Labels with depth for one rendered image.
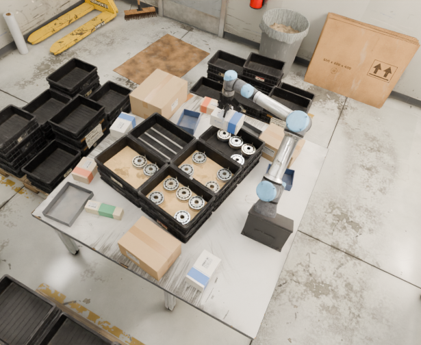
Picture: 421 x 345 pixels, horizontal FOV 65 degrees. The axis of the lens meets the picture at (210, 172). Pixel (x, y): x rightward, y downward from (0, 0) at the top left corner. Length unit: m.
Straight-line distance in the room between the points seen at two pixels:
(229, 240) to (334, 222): 1.41
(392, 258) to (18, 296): 2.94
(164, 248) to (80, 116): 1.69
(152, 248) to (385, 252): 2.19
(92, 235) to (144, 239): 0.40
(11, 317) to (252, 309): 1.43
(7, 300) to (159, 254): 1.01
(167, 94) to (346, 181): 2.03
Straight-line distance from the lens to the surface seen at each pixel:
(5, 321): 2.48
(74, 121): 3.22
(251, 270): 2.16
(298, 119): 1.86
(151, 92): 2.77
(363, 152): 4.05
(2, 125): 3.40
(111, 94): 3.60
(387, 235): 3.54
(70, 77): 3.71
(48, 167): 3.23
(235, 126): 2.21
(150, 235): 2.03
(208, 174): 2.30
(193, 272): 2.02
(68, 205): 2.42
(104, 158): 2.37
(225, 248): 2.19
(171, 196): 2.20
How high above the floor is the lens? 2.69
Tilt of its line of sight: 53 degrees down
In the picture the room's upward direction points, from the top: 8 degrees clockwise
